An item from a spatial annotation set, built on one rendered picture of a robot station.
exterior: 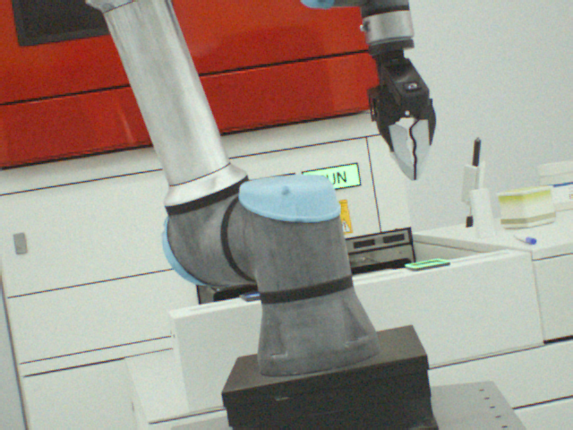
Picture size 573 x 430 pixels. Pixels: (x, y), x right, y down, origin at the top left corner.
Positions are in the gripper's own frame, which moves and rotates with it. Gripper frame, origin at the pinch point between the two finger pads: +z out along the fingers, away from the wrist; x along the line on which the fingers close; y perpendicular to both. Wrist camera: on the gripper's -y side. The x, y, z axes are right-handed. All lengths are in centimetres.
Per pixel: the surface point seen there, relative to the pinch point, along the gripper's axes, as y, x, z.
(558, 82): 207, -119, -14
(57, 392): 58, 60, 33
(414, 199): 207, -61, 17
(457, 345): -4.1, -1.1, 26.5
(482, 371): -4.1, -4.4, 31.2
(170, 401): 7, 42, 29
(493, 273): -4.1, -8.5, 16.9
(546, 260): -4.0, -17.3, 16.4
